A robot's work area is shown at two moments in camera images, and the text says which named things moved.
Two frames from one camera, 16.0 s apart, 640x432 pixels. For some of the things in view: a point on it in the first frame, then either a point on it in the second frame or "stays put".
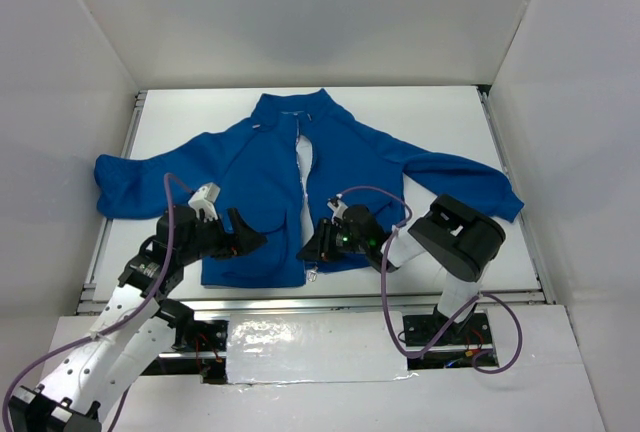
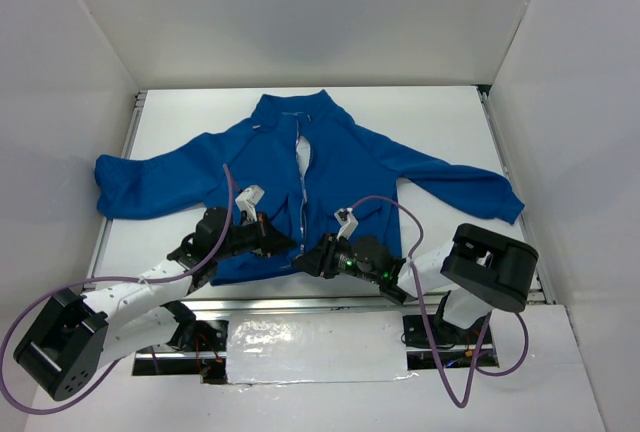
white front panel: (338, 347) stays put
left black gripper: (228, 234) to (265, 237)
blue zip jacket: (327, 195) stays put
